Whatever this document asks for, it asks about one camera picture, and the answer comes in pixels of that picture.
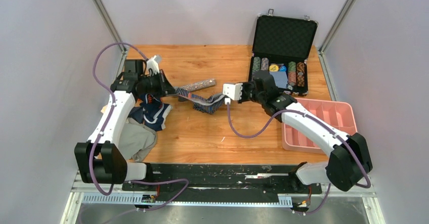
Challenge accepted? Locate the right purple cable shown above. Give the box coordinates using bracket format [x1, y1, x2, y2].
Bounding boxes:
[225, 98, 372, 215]

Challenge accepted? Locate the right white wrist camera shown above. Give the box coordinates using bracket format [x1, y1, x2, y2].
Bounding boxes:
[223, 83, 243, 101]

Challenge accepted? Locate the yellow dealer button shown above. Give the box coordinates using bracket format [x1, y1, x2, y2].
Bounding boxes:
[269, 64, 279, 72]

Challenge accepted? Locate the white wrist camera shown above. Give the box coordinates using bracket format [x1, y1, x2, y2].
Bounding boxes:
[146, 55, 162, 76]
[223, 83, 243, 101]

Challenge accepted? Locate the green poker chip stack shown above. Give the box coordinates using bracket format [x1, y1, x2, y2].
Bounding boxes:
[288, 61, 296, 86]

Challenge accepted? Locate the purple poker chip stack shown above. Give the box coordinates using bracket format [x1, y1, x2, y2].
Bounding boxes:
[250, 57, 261, 80]

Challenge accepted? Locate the navy white orange garment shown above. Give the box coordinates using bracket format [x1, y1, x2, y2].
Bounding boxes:
[128, 94, 172, 131]

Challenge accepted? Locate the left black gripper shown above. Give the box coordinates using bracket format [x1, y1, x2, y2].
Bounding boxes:
[138, 69, 178, 99]

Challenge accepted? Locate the grey cloth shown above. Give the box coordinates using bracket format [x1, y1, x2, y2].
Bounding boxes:
[118, 118, 158, 162]

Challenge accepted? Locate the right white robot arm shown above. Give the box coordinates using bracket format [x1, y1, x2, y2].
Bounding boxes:
[229, 71, 373, 193]

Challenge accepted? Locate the grey poker chip stack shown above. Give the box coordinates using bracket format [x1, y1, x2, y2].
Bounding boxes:
[260, 58, 269, 71]

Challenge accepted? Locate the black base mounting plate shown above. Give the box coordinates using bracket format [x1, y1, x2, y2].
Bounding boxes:
[122, 163, 316, 197]

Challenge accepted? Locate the glittery silver microphone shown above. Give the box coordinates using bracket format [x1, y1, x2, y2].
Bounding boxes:
[181, 78, 217, 92]

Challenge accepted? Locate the blue playing card deck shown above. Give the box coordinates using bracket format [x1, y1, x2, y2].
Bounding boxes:
[270, 71, 288, 88]

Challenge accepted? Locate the brown poker chip stack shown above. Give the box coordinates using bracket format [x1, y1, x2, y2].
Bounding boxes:
[296, 62, 305, 87]

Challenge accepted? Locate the aluminium frame rail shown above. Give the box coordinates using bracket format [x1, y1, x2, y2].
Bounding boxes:
[60, 181, 385, 223]

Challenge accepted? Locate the black poker chip case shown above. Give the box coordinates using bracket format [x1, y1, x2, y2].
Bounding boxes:
[248, 9, 318, 96]

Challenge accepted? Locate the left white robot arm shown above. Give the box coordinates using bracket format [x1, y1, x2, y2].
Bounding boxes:
[74, 55, 176, 190]

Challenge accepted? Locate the pink compartment tray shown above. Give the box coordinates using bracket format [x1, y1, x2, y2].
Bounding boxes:
[281, 99, 358, 156]

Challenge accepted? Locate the navy striped underwear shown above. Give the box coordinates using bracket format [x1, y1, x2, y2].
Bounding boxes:
[176, 87, 226, 115]

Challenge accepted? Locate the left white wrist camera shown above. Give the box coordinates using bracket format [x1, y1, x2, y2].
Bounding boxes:
[146, 55, 162, 76]

